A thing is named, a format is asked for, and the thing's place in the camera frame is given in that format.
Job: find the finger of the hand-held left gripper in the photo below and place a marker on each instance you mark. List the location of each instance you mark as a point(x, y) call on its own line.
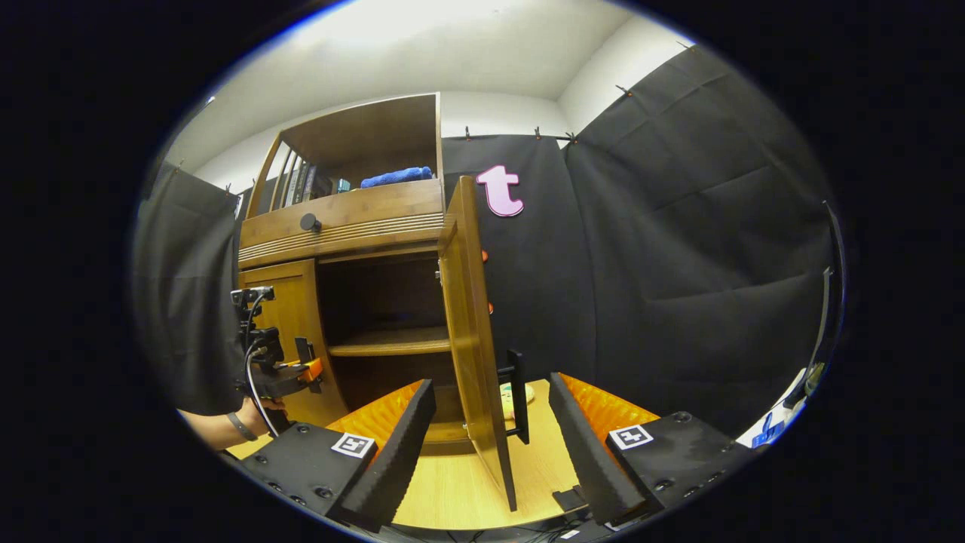
point(312, 369)

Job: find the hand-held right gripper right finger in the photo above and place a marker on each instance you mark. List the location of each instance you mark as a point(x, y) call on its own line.
point(588, 452)

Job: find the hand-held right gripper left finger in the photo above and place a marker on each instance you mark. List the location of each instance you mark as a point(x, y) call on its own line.
point(396, 452)

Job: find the wooden shoe cabinet door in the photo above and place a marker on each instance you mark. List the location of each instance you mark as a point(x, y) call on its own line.
point(467, 339)
point(290, 302)

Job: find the wooden double-door shoe cabinet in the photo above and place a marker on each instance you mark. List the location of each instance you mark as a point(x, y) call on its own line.
point(362, 128)

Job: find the metal door hinge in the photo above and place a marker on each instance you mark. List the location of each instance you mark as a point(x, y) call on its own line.
point(439, 273)

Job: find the small black block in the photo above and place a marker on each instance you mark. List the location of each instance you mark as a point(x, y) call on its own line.
point(569, 499)

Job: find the black wristband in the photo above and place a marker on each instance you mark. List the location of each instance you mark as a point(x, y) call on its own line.
point(241, 426)

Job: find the wooden inner shelf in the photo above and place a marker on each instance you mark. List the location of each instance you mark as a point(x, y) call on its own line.
point(392, 343)

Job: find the beige object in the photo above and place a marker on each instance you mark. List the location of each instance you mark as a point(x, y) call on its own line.
point(520, 396)

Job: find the black round drawer knob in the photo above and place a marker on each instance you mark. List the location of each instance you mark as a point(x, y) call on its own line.
point(310, 222)

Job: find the wooden drawer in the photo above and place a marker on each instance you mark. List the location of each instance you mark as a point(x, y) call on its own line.
point(377, 211)

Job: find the blue object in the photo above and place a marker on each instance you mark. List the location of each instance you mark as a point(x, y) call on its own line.
point(767, 434)

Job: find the grey book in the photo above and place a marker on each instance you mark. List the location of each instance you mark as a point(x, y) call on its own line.
point(290, 185)

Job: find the blue-grey book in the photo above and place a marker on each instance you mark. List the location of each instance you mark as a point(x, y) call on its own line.
point(309, 182)

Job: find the blue folded towel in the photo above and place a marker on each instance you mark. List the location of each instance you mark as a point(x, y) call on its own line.
point(396, 178)

